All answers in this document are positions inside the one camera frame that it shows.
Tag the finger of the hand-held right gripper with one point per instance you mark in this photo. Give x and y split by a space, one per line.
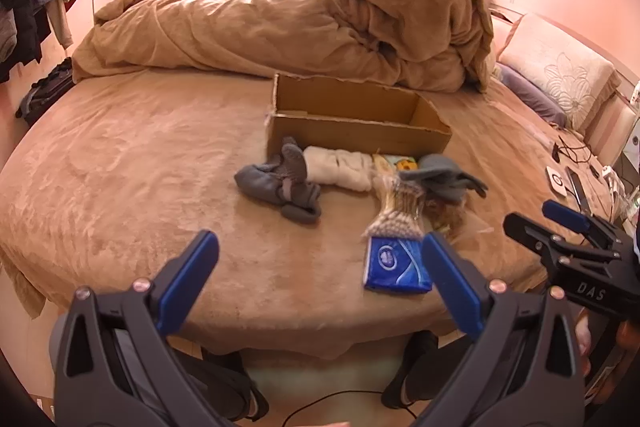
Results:
565 214
522 229

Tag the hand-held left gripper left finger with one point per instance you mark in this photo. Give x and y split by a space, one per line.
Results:
190 279

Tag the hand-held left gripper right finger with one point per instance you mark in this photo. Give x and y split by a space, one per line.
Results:
450 287

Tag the blue tissue pack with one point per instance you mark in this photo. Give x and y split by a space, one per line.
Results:
395 264

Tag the clear plastic zip bag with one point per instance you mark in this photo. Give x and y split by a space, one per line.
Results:
452 217

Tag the bag of cotton swabs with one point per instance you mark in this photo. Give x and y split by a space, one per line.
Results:
395 212

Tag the blue-grey sock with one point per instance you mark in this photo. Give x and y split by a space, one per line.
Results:
440 179
255 182

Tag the yellow snack packet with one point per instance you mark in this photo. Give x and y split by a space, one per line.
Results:
405 164

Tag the dark grey sock pair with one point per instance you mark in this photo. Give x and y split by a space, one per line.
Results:
295 162

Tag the white socks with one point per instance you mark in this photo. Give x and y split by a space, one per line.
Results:
335 169

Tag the cardboard box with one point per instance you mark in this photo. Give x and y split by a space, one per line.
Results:
350 134

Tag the person's right hand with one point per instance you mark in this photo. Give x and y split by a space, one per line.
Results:
582 337

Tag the black phone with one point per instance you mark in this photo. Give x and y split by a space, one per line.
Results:
577 189

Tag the white square device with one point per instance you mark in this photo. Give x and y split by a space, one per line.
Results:
557 181

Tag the person's right leg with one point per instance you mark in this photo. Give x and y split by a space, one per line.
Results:
415 372

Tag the padded beige headboard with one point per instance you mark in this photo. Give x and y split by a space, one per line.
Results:
615 132

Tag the black slippers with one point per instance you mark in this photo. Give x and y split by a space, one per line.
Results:
225 377

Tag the purple pillow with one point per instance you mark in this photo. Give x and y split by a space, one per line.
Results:
530 94

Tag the bed with brown sheet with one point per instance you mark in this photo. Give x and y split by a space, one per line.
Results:
125 167

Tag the embroidered beige cushion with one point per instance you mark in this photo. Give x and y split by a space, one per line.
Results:
565 67

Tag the black bag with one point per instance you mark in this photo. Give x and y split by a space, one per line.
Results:
45 89

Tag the brown fleece duvet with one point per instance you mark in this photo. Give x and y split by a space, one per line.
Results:
250 27

